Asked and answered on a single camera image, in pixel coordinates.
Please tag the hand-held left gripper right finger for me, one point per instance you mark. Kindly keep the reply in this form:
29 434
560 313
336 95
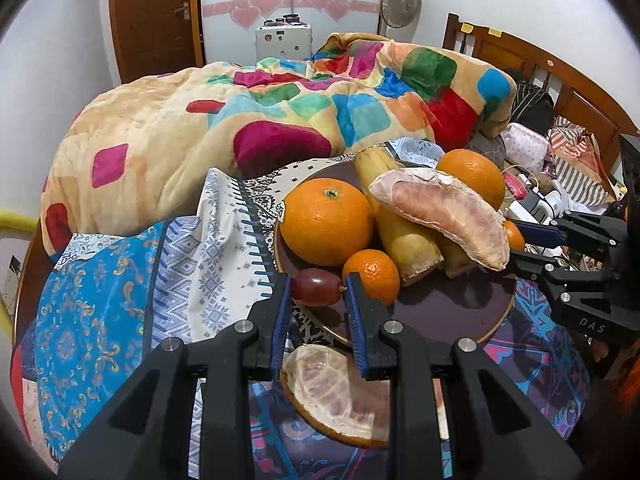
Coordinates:
356 327

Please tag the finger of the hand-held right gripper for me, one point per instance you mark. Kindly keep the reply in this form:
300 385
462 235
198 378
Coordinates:
537 232
530 265

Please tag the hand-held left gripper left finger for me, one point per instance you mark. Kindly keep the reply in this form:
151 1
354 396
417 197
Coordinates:
280 327

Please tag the small tangerine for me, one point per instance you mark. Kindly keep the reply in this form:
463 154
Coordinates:
372 275
514 237

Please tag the red grape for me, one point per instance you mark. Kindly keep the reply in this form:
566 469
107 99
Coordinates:
317 287

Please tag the pomelo slice with peel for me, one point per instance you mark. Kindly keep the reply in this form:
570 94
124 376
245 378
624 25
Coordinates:
325 400

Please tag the large orange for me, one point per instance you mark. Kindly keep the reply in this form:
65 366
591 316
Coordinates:
472 175
325 225

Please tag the peeled pink pomelo segment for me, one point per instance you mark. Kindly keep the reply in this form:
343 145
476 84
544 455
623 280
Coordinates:
450 215

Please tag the purple plate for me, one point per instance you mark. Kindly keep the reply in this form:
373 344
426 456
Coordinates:
450 310

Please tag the white bottle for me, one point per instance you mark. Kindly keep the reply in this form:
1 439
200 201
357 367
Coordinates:
552 205

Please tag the striped cloth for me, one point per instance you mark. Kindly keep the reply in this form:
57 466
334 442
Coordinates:
575 170

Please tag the pink dotted pouch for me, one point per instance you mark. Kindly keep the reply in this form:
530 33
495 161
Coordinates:
525 145

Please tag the black backpack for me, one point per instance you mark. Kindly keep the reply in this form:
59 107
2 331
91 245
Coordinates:
532 100

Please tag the wooden bed headboard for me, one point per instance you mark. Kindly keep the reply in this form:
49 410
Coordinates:
575 95

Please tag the blue patterned bedsheet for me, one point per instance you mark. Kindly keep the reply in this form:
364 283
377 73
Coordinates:
100 310

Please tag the colourful patchwork blanket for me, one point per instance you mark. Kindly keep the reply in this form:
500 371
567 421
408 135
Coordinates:
175 125

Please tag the standing fan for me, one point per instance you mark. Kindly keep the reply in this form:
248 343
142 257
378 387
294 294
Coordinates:
400 2

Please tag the white suitcase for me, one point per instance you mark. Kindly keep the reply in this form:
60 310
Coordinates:
282 42

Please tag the brown wooden door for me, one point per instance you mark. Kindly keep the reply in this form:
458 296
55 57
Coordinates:
150 20

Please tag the white wall socket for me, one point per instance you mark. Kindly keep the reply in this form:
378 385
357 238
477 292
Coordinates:
12 280

